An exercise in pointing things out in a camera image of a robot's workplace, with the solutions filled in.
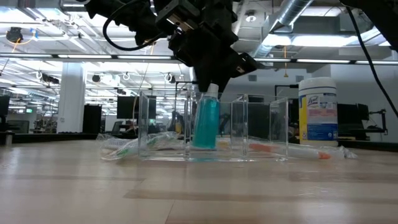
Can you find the clear acrylic organiser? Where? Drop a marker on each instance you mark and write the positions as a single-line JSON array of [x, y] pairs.
[[245, 124]]

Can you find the yellow hanging pendant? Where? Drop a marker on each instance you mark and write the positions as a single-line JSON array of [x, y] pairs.
[[285, 62]]

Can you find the black monitor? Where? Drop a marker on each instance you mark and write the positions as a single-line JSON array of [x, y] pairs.
[[127, 107]]

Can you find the black cabinet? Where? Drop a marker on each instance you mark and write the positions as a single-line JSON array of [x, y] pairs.
[[91, 119]]

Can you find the orange toothbrush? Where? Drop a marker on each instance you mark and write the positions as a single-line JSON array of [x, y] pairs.
[[298, 151]]

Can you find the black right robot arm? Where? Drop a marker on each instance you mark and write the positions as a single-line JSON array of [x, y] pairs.
[[382, 15]]

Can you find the white building pillar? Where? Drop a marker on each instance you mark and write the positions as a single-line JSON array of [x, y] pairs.
[[71, 99]]

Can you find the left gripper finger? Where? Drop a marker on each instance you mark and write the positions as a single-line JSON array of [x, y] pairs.
[[199, 59], [224, 68]]

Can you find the white disinfecting wipes canister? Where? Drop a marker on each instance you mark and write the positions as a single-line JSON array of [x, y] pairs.
[[317, 124]]

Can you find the long ceiling light strip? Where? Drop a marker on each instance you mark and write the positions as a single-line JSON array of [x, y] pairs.
[[84, 56]]

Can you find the silver spiral ventilation duct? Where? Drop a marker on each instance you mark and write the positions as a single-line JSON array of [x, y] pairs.
[[292, 11]]

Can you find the black workstation equipment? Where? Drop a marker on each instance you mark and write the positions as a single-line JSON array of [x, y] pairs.
[[348, 118]]

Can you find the green toothbrush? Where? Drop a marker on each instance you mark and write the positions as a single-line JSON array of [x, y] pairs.
[[123, 152]]

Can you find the teal mouthwash bottle white cap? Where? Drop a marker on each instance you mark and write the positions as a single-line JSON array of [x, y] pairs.
[[206, 124]]

